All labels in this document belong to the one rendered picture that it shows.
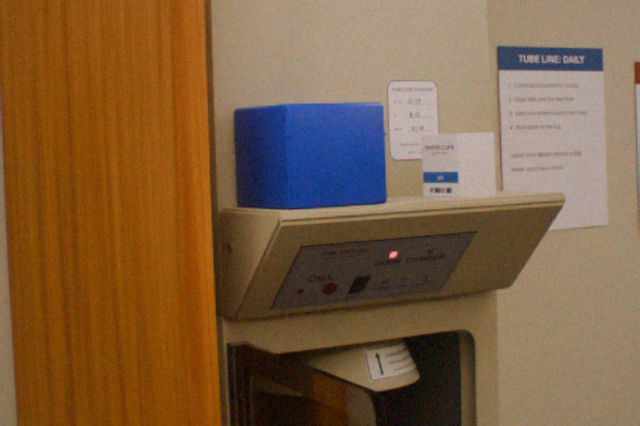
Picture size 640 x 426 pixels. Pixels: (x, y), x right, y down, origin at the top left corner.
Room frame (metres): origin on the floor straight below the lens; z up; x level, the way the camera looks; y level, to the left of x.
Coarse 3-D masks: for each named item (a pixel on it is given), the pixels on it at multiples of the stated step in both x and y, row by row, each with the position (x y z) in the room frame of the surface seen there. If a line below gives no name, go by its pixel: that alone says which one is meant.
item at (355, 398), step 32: (256, 352) 1.14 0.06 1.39; (256, 384) 1.14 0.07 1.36; (288, 384) 1.07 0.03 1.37; (320, 384) 1.00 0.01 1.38; (352, 384) 0.95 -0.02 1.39; (256, 416) 1.15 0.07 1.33; (288, 416) 1.07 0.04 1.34; (320, 416) 1.01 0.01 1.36; (352, 416) 0.95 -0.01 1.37; (384, 416) 0.91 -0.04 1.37
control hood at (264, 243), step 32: (512, 192) 1.31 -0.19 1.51; (544, 192) 1.28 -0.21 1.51; (224, 224) 1.19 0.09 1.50; (256, 224) 1.14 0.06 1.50; (288, 224) 1.11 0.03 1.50; (320, 224) 1.13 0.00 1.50; (352, 224) 1.15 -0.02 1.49; (384, 224) 1.17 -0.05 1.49; (416, 224) 1.19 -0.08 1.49; (448, 224) 1.21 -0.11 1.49; (480, 224) 1.23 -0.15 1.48; (512, 224) 1.26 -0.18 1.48; (544, 224) 1.28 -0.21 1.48; (224, 256) 1.19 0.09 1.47; (256, 256) 1.14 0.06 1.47; (288, 256) 1.14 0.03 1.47; (480, 256) 1.27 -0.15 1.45; (512, 256) 1.30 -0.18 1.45; (224, 288) 1.20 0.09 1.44; (256, 288) 1.16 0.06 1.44; (448, 288) 1.29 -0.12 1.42; (480, 288) 1.32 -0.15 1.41
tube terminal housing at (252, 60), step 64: (256, 0) 1.23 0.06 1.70; (320, 0) 1.26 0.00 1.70; (384, 0) 1.30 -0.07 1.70; (448, 0) 1.34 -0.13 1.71; (256, 64) 1.23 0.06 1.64; (320, 64) 1.26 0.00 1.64; (384, 64) 1.30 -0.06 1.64; (448, 64) 1.34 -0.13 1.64; (448, 128) 1.34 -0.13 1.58; (256, 320) 1.22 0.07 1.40; (320, 320) 1.26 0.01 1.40; (384, 320) 1.29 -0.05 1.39; (448, 320) 1.33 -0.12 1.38
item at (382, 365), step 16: (304, 352) 1.32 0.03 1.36; (320, 352) 1.31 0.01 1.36; (336, 352) 1.31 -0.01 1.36; (352, 352) 1.31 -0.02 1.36; (368, 352) 1.32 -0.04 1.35; (384, 352) 1.33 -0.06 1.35; (400, 352) 1.35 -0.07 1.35; (320, 368) 1.31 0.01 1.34; (336, 368) 1.30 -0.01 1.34; (352, 368) 1.31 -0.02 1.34; (368, 368) 1.31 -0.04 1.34; (384, 368) 1.32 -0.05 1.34; (400, 368) 1.33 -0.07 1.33; (416, 368) 1.38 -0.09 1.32; (368, 384) 1.30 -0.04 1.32; (384, 384) 1.31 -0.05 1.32; (400, 384) 1.32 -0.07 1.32
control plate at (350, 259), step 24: (384, 240) 1.19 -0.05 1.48; (408, 240) 1.20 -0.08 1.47; (432, 240) 1.22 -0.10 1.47; (456, 240) 1.23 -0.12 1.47; (312, 264) 1.17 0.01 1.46; (336, 264) 1.18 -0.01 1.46; (360, 264) 1.20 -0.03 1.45; (384, 264) 1.21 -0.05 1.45; (408, 264) 1.23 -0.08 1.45; (432, 264) 1.25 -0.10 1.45; (456, 264) 1.27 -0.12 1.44; (288, 288) 1.18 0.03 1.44; (312, 288) 1.19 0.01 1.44; (384, 288) 1.24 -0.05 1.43; (408, 288) 1.26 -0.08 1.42; (432, 288) 1.28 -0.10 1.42
